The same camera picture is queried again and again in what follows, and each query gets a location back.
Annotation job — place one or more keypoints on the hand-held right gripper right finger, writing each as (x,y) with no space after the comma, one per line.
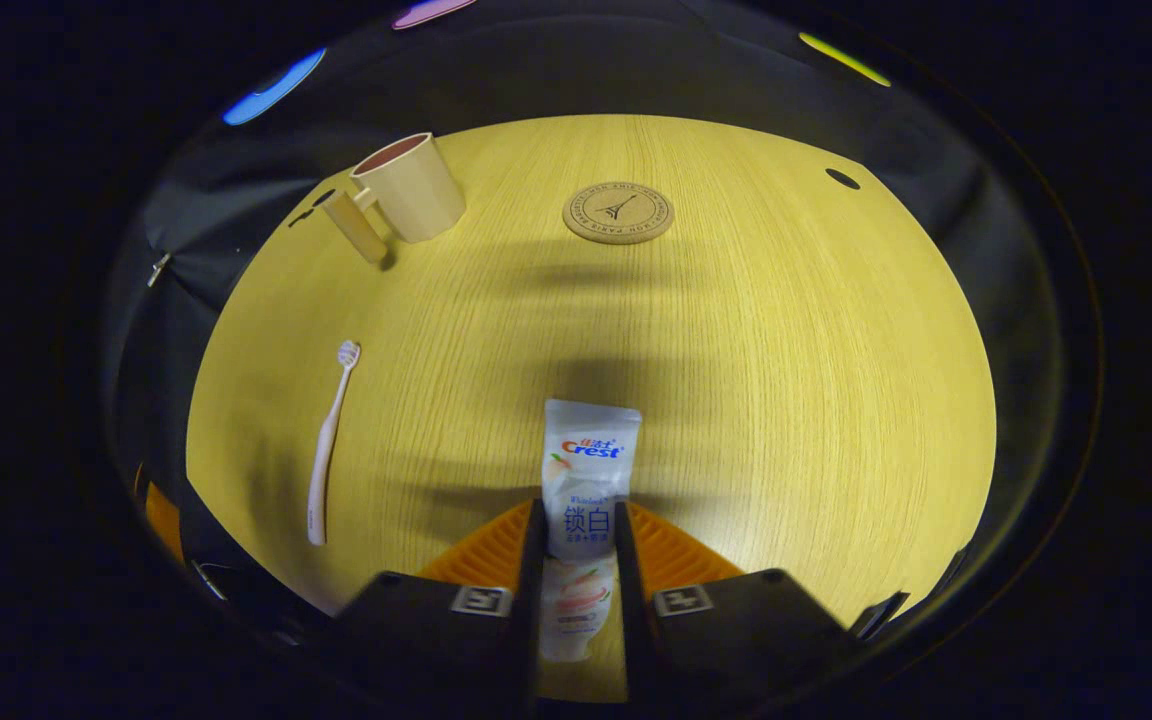
(628,580)

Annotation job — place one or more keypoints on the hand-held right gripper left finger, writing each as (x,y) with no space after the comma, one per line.
(532,580)

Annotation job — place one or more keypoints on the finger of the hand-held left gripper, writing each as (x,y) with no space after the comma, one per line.
(163,520)

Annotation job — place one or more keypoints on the white toothpaste tube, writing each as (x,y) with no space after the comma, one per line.
(591,450)

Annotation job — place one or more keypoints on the white toothbrush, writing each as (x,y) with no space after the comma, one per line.
(326,450)

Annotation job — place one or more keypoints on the round brown coaster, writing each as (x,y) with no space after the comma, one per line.
(618,212)

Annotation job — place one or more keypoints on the beige cup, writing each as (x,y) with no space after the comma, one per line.
(416,195)

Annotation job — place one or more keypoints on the silver metal clip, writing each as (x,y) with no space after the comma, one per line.
(158,270)

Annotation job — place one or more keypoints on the round black desk grommet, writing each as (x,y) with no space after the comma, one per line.
(843,179)

